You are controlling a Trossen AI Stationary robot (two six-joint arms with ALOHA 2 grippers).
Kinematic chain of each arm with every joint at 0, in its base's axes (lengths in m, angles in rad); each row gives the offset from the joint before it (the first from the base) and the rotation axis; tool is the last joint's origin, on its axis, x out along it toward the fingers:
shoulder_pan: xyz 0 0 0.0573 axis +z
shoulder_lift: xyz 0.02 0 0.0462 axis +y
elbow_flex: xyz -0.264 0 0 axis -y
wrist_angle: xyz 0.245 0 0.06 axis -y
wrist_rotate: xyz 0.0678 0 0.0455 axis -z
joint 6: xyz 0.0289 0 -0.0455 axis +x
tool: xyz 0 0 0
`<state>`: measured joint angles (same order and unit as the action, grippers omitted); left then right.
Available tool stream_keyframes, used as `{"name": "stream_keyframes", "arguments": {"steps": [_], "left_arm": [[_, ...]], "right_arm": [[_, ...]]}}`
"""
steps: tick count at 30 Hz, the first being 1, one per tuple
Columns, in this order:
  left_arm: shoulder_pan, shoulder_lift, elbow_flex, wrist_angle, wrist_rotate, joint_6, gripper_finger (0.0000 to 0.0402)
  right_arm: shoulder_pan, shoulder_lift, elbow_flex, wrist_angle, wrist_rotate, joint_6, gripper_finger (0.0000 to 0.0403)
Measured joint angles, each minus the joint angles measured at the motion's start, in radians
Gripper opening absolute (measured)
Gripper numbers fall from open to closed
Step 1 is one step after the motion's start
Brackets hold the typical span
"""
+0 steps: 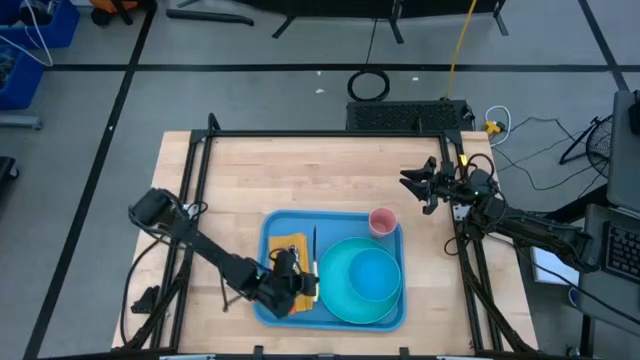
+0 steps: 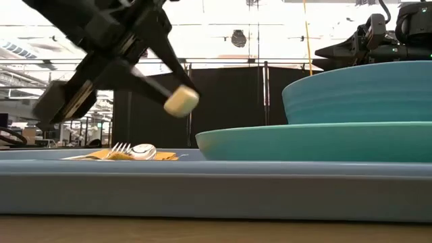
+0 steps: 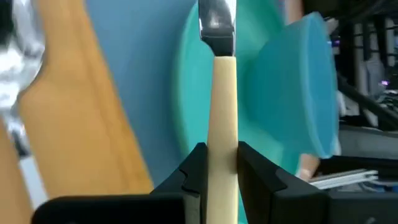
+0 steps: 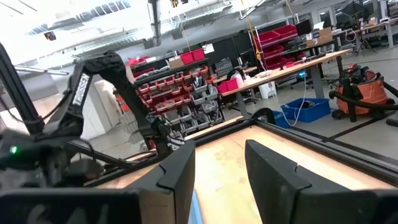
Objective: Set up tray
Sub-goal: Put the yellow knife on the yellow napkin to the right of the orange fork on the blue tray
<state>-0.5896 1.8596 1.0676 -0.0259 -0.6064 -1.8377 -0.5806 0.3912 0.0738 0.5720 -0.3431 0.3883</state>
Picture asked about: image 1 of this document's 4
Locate white looped cable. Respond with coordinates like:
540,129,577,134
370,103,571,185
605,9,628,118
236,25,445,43
483,104,513,148

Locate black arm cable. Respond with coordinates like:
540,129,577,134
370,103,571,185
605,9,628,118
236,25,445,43
218,277,242,314
461,152,497,187

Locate knife with cream handle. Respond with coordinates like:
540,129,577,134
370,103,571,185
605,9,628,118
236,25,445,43
311,224,322,304

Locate black aluminium table frame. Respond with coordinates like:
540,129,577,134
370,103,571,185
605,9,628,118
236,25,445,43
112,112,539,360

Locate blue storage bin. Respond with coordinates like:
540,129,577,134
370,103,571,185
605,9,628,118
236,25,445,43
0,0,81,51
0,44,45,112

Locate pink cup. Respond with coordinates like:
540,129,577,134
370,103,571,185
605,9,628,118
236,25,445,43
368,207,399,238

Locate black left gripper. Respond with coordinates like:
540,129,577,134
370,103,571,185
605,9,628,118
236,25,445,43
271,248,322,307

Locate black perforated computer case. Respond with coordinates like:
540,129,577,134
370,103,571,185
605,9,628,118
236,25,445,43
345,99,474,134

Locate blue bowl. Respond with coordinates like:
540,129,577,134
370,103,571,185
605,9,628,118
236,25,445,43
348,247,403,303

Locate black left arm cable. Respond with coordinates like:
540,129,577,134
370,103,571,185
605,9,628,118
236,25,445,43
218,277,242,314

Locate blue plastic tray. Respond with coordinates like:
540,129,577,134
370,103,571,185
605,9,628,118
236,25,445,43
252,209,408,333

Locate black wire fan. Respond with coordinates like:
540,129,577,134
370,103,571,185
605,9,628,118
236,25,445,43
558,114,616,180

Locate black keyboard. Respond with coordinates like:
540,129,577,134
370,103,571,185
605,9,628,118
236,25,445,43
602,221,640,287

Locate black tube on floor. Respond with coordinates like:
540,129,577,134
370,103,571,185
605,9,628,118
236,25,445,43
165,8,255,27

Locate white cable over bins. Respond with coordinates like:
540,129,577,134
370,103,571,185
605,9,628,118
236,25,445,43
0,0,55,69

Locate yellow cable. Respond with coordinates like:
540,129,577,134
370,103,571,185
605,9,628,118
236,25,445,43
445,0,479,100

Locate orange cloth napkin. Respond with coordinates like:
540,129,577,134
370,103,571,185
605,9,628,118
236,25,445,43
268,232,314,316

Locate teal plate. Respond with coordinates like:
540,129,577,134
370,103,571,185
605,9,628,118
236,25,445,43
318,236,404,325

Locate small black bracket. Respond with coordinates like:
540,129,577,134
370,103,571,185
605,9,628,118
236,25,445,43
130,284,162,316

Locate grey desk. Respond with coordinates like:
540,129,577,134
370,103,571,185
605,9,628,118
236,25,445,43
578,201,640,337

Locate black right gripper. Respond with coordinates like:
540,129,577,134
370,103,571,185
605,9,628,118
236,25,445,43
399,155,470,216

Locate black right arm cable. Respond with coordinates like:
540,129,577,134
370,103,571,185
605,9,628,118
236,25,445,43
461,152,497,187

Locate orange and black tool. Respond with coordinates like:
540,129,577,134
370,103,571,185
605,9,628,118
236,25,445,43
88,0,140,27

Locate black left base cable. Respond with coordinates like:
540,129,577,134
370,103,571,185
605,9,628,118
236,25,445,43
119,231,169,347

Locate black floor cables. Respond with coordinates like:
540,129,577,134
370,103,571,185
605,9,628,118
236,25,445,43
492,116,609,194

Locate coiled black cable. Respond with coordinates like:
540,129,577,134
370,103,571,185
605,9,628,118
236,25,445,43
346,17,392,103

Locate white flat panel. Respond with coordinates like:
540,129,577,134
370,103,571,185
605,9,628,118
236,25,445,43
529,245,581,287

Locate grey monitor back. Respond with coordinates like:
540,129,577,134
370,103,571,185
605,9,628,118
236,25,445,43
606,89,640,212

